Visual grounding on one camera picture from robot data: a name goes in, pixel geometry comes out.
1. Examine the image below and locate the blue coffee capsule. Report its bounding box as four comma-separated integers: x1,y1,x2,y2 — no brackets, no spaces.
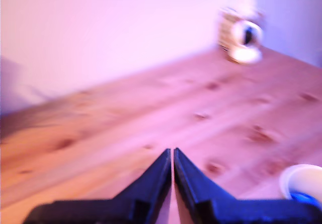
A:
289,191,319,206

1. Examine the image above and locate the small white round camera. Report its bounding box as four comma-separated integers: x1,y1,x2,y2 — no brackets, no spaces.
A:
230,20,264,65

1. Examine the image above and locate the leaf print tissue box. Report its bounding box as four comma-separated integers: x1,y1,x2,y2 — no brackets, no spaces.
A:
217,7,265,61

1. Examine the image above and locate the white cartoon print mug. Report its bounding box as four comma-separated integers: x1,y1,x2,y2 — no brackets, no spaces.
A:
278,164,322,201

